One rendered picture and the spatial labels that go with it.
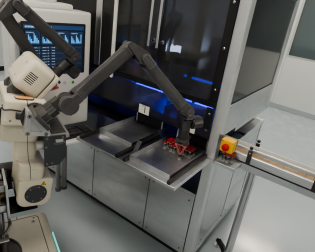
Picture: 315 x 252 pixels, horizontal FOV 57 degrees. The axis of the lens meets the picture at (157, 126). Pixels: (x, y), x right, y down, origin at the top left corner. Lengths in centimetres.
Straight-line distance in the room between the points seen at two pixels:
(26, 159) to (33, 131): 28
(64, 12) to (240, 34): 102
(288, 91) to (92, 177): 463
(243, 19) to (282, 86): 478
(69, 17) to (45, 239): 134
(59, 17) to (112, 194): 134
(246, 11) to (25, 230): 176
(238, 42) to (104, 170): 140
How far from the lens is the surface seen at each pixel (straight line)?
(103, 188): 244
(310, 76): 614
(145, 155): 163
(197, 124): 156
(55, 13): 189
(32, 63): 133
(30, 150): 151
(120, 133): 185
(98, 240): 236
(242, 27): 153
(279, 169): 173
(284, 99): 629
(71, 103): 123
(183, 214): 201
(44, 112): 124
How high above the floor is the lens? 168
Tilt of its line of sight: 23 degrees down
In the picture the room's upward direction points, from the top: 8 degrees clockwise
